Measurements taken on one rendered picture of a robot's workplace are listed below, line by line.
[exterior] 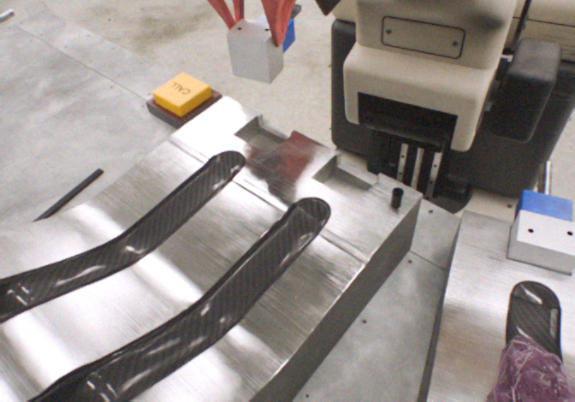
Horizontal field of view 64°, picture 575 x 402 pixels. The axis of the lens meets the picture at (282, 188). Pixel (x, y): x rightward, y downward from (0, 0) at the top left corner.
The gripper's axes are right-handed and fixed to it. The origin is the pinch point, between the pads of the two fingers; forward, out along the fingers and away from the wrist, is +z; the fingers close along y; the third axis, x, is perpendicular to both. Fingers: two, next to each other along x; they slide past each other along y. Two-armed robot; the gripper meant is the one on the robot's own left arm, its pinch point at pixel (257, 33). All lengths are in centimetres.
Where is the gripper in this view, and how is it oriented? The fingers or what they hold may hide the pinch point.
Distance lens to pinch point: 54.0
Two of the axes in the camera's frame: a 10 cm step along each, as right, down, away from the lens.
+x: 4.5, -6.8, 5.8
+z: 0.6, 6.7, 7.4
